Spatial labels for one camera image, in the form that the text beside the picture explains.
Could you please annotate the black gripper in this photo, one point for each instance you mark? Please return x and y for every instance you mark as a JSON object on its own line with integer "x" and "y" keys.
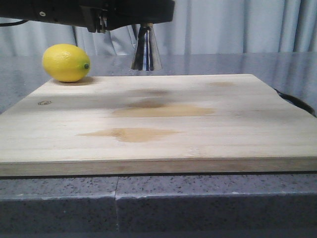
{"x": 82, "y": 13}

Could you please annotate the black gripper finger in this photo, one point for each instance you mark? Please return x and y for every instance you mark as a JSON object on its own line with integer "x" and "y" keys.
{"x": 128, "y": 12}

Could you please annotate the steel double jigger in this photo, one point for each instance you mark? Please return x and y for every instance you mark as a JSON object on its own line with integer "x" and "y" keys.
{"x": 146, "y": 57}

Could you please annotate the yellow lemon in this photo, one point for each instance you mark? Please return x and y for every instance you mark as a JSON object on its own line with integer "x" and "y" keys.
{"x": 66, "y": 62}

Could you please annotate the grey curtain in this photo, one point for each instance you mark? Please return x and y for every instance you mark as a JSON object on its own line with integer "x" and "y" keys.
{"x": 198, "y": 27}

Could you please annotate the wooden cutting board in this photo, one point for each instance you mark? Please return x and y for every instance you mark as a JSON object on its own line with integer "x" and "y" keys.
{"x": 156, "y": 124}

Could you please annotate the black cutting board handle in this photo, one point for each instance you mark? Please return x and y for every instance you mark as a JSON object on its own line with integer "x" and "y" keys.
{"x": 297, "y": 102}

